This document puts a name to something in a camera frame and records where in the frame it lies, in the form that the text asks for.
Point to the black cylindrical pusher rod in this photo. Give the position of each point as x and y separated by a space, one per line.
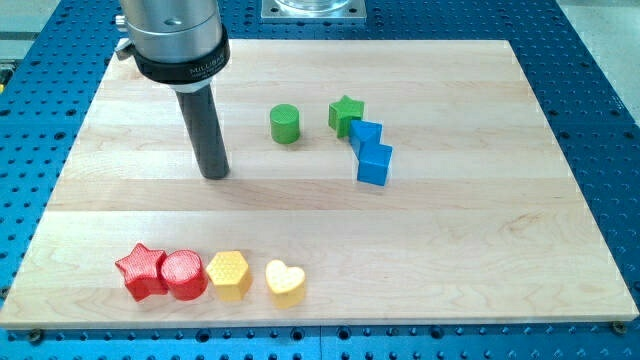
202 124

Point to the yellow hexagon block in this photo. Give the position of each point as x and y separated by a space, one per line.
230 274

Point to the yellow heart block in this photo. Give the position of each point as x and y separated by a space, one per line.
287 284

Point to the green cylinder block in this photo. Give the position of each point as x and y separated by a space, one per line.
285 123

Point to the green star block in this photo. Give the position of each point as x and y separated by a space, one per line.
342 112

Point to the blue triangle block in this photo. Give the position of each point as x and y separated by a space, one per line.
363 134

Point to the red cylinder block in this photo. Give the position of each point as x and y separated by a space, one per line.
183 274

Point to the red star block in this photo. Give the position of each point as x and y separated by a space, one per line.
141 270

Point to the blue cube block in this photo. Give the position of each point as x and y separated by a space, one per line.
373 163

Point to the light wooden board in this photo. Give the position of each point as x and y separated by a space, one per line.
480 221

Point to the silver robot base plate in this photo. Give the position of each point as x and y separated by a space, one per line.
313 11

